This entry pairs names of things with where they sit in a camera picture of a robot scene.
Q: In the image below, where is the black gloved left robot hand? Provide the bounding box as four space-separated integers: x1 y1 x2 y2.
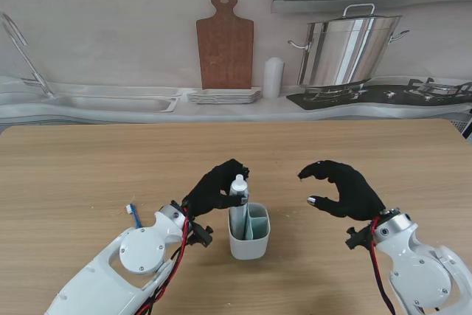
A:
181 159 251 218

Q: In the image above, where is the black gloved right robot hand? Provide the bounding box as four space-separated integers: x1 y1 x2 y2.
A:
296 159 386 222

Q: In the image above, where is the white silver toothpaste tube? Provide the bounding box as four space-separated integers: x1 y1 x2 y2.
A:
228 173 249 240

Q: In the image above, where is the blue toothbrush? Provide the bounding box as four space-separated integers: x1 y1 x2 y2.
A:
125 204 144 228

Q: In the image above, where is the white divided toothbrush holder cup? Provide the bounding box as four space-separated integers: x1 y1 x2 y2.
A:
227 202 272 260

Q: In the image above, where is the stack of white plates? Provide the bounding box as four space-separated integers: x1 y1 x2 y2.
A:
187 87 262 105

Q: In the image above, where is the black gas stove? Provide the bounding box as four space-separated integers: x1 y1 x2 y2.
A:
286 77 472 111

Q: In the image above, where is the perforated metal panel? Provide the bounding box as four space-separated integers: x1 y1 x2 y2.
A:
451 108 472 142

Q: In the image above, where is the white cylindrical canister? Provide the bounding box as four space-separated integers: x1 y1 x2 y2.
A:
263 57 285 98

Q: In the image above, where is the large steel stock pot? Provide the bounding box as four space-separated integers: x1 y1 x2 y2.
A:
287 3 411 87

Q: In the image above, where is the brown wooden cutting board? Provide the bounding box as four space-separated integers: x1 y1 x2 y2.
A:
195 0 254 90

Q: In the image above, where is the chrome arched faucet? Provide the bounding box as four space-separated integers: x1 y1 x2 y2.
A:
0 12 56 98

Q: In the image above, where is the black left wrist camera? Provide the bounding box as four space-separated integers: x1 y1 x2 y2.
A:
187 221 215 248

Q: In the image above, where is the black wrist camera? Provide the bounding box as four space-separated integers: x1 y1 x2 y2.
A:
345 226 375 252
187 221 215 248

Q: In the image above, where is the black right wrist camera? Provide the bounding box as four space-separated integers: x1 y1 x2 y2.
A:
345 226 375 252

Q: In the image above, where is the red black right arm cable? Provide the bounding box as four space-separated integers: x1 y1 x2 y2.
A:
368 217 395 315

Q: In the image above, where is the red black arm cable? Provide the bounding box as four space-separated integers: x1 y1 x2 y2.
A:
138 215 195 315
368 217 395 315

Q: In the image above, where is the red black left arm cable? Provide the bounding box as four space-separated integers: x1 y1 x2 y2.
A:
138 215 195 315

